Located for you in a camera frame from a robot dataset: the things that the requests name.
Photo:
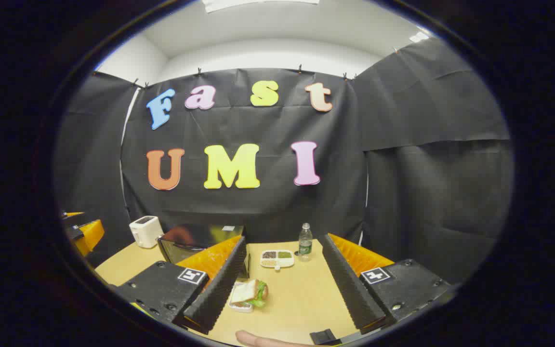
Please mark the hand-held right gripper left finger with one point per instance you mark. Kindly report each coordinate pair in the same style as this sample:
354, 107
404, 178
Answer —
219, 289

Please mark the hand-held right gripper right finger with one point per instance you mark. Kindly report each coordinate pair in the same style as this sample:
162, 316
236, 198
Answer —
350, 289

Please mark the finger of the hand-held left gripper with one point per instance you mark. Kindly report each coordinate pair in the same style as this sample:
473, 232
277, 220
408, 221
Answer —
89, 236
71, 215

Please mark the lettuce sandwich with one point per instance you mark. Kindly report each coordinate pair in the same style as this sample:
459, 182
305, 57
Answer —
248, 291

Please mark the black electric oven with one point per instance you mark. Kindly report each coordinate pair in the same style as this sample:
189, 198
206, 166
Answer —
195, 238

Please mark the white toaster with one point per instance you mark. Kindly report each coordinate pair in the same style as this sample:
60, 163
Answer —
145, 232

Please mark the clear plastic water bottle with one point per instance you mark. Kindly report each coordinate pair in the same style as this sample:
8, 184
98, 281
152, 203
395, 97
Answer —
305, 243

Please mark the white divided snack tray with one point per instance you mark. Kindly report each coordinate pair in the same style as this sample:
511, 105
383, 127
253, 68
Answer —
277, 259

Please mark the ceiling light panel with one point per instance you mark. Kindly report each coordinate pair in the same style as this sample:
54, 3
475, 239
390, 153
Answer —
258, 4

